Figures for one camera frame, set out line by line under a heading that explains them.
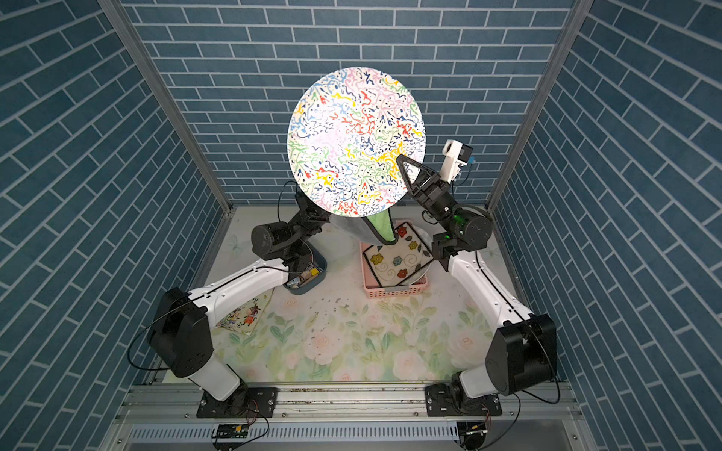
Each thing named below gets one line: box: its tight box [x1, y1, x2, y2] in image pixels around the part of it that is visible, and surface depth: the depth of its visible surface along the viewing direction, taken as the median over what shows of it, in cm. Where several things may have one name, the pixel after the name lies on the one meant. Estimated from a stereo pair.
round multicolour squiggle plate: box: [286, 66, 427, 218], surface depth 49 cm
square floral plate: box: [362, 221, 435, 287], surface depth 98 cm
